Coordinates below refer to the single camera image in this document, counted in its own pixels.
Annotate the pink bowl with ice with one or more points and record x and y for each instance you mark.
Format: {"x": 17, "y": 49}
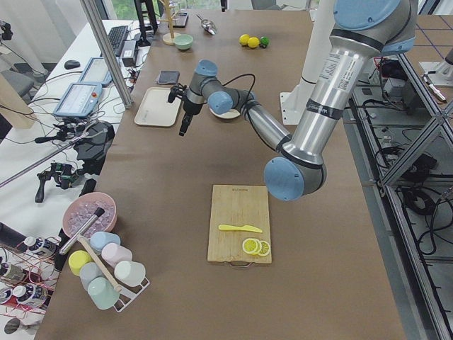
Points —
{"x": 84, "y": 207}

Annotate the aluminium frame post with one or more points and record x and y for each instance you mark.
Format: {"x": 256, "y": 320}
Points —
{"x": 94, "y": 19}

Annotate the yellow lemon upper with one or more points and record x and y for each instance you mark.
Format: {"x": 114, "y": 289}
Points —
{"x": 243, "y": 39}

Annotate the yellow plastic knife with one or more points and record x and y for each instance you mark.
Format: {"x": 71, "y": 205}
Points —
{"x": 243, "y": 228}

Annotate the mint green bowl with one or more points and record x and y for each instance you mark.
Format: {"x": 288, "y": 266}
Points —
{"x": 183, "y": 42}

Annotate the metal scoop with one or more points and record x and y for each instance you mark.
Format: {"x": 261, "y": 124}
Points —
{"x": 207, "y": 25}

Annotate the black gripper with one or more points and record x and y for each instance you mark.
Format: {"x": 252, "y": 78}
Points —
{"x": 190, "y": 107}

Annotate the yellow lemon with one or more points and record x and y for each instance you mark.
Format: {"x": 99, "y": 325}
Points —
{"x": 243, "y": 39}
{"x": 253, "y": 42}

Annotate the black keyboard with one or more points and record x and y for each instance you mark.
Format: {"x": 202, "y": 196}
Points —
{"x": 117, "y": 37}

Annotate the folded grey cloth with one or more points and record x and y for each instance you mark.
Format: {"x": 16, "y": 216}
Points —
{"x": 168, "y": 77}

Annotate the blue teach pendant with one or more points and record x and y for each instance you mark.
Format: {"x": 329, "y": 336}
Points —
{"x": 79, "y": 100}
{"x": 96, "y": 71}

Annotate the black computer mouse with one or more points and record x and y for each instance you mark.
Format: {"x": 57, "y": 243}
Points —
{"x": 71, "y": 64}

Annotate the cream round plate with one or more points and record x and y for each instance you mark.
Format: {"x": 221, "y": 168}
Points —
{"x": 229, "y": 115}

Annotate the wooden cutting board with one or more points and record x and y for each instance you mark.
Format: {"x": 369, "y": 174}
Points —
{"x": 237, "y": 205}

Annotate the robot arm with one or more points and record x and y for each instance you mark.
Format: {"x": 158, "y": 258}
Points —
{"x": 361, "y": 30}

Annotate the wooden cup stand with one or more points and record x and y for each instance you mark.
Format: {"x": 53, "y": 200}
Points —
{"x": 169, "y": 37}

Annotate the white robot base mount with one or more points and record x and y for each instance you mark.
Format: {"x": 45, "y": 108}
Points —
{"x": 293, "y": 103}

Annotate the green lime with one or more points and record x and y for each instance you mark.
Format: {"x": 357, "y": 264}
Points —
{"x": 264, "y": 42}

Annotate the yellow lemon lower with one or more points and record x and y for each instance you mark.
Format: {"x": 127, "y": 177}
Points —
{"x": 253, "y": 42}

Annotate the metal tongs handle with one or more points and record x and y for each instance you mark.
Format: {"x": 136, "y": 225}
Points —
{"x": 85, "y": 226}

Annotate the cup rack with cups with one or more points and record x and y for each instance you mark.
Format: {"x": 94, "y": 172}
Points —
{"x": 116, "y": 290}

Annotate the cream rabbit tray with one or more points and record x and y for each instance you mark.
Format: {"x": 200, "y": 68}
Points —
{"x": 155, "y": 110}

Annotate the lemon slices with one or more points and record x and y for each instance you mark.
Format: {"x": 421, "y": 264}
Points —
{"x": 256, "y": 247}

